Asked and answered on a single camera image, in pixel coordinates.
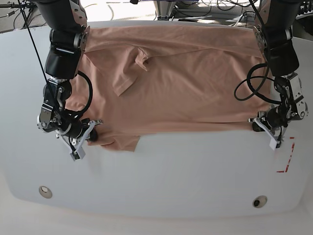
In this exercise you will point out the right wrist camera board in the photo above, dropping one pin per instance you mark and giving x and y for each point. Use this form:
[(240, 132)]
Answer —
[(78, 154)]

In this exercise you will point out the left round table grommet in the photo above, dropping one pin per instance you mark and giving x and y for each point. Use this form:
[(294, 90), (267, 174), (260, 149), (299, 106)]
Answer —
[(45, 192)]

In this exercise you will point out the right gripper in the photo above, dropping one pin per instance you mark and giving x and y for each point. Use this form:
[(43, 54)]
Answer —
[(77, 133)]

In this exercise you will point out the round table grommet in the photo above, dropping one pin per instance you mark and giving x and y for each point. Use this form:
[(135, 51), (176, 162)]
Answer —
[(259, 201), (45, 192)]

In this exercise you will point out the red tape rectangle marking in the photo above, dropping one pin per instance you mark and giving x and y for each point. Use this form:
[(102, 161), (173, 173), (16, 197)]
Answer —
[(283, 155)]

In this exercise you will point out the peach pink T-shirt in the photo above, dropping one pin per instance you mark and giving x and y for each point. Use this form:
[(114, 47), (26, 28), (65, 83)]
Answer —
[(169, 78)]

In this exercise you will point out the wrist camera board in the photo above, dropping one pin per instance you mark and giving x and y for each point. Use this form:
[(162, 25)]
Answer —
[(274, 144), (78, 154)]

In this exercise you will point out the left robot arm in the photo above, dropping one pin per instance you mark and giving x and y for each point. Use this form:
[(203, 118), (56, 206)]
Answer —
[(273, 32)]

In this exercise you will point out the right round table grommet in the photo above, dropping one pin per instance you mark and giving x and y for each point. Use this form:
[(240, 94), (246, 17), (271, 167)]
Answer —
[(259, 201)]

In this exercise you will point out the black tripod stand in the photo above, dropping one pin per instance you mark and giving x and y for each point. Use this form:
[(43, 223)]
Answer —
[(12, 17)]

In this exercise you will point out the grey metal centre post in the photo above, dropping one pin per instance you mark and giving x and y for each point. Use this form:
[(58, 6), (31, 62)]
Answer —
[(164, 9)]

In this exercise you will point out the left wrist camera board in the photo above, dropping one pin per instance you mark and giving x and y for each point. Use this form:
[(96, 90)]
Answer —
[(274, 144)]

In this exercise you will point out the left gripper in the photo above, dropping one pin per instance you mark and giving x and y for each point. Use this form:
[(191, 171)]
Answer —
[(270, 122)]

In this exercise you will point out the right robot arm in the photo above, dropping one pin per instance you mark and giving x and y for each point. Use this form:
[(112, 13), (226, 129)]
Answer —
[(68, 38)]

